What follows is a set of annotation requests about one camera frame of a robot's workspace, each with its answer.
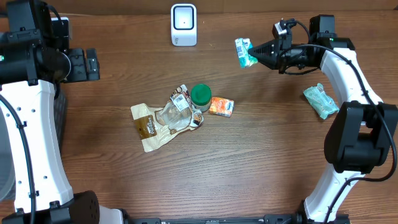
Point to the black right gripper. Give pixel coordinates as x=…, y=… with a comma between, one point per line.
x=276, y=61

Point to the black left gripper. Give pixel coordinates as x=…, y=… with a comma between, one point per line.
x=81, y=58

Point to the teal tissue pack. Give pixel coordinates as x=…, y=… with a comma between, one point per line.
x=242, y=47

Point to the orange tissue pack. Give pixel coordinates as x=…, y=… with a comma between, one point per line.
x=221, y=106

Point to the light teal wipes packet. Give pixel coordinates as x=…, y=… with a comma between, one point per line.
x=323, y=104

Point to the green lid jar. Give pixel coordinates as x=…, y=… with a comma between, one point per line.
x=201, y=97

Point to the clear brown snack bag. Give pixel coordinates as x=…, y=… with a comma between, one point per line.
x=158, y=126

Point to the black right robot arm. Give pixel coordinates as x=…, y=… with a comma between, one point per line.
x=361, y=135

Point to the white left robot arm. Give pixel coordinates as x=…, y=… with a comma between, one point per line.
x=35, y=59

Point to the grey plastic basket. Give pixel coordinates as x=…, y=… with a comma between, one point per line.
x=36, y=104

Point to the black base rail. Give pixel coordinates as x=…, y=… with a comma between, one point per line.
x=217, y=220

